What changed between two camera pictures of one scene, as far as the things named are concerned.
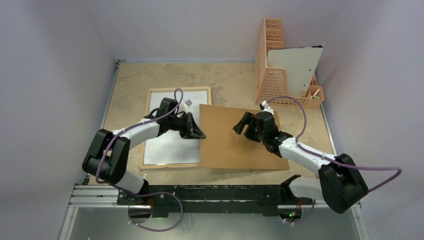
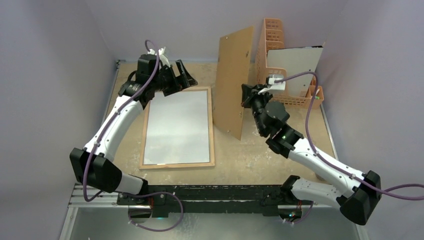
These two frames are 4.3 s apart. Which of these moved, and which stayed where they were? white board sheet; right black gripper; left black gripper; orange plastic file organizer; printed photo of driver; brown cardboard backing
Moved: brown cardboard backing; left black gripper; right black gripper
Stayed: orange plastic file organizer; white board sheet; printed photo of driver
